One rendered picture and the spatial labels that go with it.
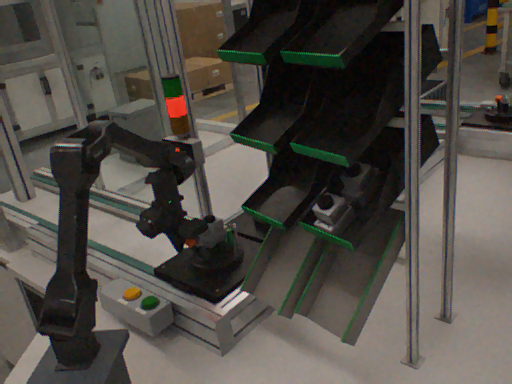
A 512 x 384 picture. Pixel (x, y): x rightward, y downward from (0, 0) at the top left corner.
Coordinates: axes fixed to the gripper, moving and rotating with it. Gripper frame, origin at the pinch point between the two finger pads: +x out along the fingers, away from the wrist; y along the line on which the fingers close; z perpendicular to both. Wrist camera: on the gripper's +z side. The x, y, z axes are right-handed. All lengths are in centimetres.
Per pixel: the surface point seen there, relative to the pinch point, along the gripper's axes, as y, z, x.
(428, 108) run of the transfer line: -8, -154, 15
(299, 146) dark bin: 37.4, -3.6, -28.0
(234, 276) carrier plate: 9.4, -7.6, 11.8
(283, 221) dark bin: 32.6, -2.3, -12.3
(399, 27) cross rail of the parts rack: 50, -15, -46
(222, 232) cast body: 1.9, -12.7, 4.0
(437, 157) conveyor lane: 15, -110, 19
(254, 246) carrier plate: 4.3, -20.8, 11.9
